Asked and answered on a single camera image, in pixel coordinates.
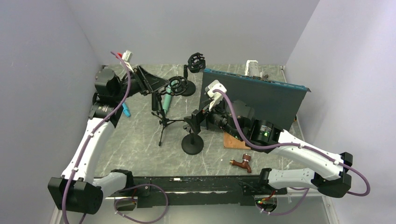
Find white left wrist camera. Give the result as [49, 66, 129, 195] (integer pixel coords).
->
[117, 50, 133, 72]

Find black shock mount desk stand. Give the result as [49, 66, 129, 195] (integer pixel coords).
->
[182, 52, 206, 97]

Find dark grey network switch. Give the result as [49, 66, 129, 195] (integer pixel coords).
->
[199, 68, 311, 130]

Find black tripod shock mount stand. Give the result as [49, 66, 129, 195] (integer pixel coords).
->
[151, 76, 185, 146]

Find blue microphone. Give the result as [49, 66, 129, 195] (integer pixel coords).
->
[122, 102, 131, 118]

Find silver head black microphone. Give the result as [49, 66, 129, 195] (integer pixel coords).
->
[151, 92, 160, 112]

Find mint green microphone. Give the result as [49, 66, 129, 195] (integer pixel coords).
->
[162, 87, 172, 114]

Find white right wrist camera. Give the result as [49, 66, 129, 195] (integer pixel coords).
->
[205, 80, 227, 111]

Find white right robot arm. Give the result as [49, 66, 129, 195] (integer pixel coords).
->
[184, 100, 353, 198]

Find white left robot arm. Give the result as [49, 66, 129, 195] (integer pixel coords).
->
[48, 65, 170, 214]

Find black clip desk stand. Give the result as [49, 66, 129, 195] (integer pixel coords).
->
[181, 124, 204, 155]

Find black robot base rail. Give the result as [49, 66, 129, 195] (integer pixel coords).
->
[112, 175, 287, 208]

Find white metal bracket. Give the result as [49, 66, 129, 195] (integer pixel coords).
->
[245, 60, 268, 80]

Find brown wooden board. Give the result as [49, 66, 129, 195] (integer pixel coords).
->
[223, 133, 250, 150]

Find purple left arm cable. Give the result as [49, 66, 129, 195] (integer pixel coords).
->
[61, 51, 170, 224]

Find brown tap fitting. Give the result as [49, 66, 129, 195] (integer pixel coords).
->
[229, 153, 252, 174]

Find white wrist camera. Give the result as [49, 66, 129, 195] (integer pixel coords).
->
[117, 50, 133, 72]
[205, 80, 227, 111]

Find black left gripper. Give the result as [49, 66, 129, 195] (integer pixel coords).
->
[113, 64, 170, 102]

